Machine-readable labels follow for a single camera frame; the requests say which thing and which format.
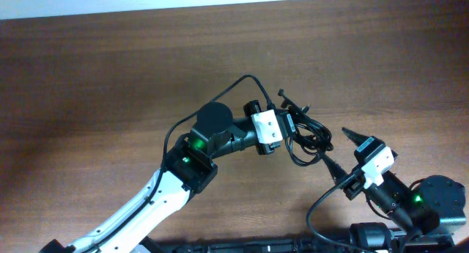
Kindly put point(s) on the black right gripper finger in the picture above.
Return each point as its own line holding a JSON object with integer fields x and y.
{"x": 337, "y": 173}
{"x": 356, "y": 138}

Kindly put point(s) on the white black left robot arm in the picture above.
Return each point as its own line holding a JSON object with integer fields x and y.
{"x": 186, "y": 171}

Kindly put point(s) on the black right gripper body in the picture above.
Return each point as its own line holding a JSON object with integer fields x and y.
{"x": 358, "y": 171}

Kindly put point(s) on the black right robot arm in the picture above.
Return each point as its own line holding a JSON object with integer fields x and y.
{"x": 431, "y": 206}

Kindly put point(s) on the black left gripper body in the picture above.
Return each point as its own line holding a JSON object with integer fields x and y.
{"x": 286, "y": 125}

